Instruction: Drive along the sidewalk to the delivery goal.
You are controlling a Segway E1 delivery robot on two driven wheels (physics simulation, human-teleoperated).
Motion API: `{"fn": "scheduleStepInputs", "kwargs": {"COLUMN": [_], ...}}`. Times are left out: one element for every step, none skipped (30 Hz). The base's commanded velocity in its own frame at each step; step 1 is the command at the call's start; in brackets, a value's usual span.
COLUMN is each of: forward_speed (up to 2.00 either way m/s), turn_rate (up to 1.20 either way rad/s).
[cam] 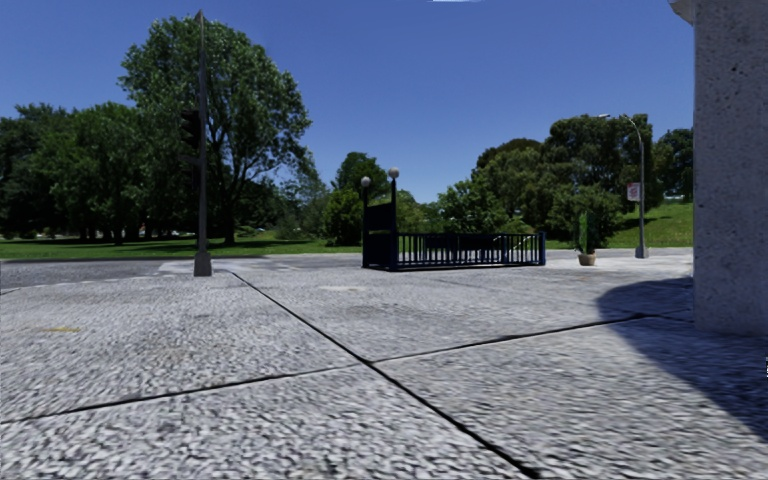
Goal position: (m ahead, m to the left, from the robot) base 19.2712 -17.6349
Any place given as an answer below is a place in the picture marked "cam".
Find potted green plant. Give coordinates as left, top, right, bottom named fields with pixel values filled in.
left=574, top=211, right=599, bottom=267

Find pale concrete building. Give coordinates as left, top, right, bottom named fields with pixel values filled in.
left=668, top=0, right=768, bottom=337

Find trees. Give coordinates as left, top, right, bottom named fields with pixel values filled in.
left=395, top=113, right=695, bottom=251
left=0, top=15, right=397, bottom=247

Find traffic light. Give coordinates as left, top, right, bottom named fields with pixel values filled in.
left=179, top=9, right=214, bottom=278

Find dark stairway railing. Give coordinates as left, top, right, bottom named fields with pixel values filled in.
left=360, top=167, right=547, bottom=272

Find grey street lamp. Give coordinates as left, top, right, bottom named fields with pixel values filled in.
left=597, top=112, right=650, bottom=260

